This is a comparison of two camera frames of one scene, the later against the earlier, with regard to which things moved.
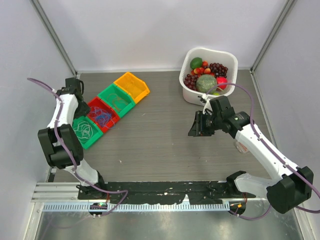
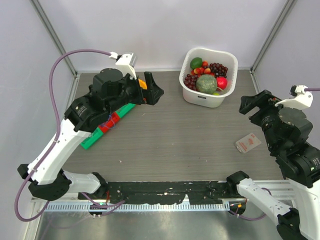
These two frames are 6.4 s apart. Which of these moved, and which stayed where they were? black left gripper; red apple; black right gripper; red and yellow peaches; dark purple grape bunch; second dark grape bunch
Moved: black left gripper; black right gripper
Stayed: red apple; red and yellow peaches; second dark grape bunch; dark purple grape bunch
